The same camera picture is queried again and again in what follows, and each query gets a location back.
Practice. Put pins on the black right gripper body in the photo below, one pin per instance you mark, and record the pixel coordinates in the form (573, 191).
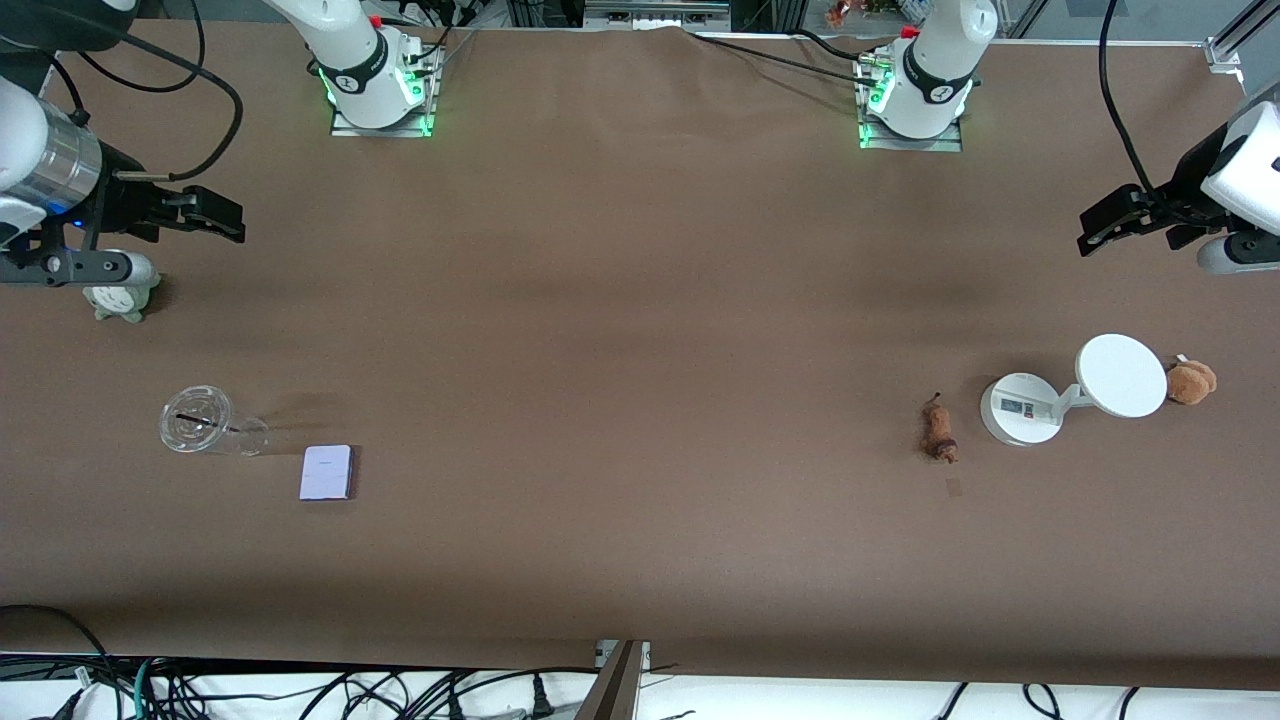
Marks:
(122, 208)

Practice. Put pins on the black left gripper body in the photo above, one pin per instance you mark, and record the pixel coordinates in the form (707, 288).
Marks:
(1183, 196)

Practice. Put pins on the brown pear-shaped toy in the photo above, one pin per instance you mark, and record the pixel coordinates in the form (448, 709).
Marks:
(940, 430)

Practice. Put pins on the small white card box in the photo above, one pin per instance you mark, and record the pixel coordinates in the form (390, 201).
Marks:
(327, 473)

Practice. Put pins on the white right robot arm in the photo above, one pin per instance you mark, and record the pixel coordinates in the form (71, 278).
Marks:
(350, 50)

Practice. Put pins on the grey green plush toy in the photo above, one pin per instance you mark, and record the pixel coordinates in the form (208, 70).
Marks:
(125, 300)

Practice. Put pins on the brown plush toy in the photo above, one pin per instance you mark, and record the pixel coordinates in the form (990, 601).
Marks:
(1190, 382)

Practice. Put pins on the white round-base stand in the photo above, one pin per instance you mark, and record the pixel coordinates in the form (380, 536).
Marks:
(1120, 375)

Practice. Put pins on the clear plastic cup with lid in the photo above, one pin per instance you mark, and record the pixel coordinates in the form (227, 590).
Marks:
(195, 420)

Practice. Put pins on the black straw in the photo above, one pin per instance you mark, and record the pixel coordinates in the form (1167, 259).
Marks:
(195, 420)

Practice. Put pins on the brown table cover sheet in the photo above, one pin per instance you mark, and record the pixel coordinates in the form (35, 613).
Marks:
(640, 300)

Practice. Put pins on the grey metal box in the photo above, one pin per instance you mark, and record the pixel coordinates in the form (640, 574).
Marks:
(655, 12)

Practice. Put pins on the brown table support beam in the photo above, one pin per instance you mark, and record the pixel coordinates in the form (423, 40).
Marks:
(612, 685)

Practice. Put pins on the aluminium frame profile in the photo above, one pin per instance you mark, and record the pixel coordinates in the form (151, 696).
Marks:
(1235, 40)

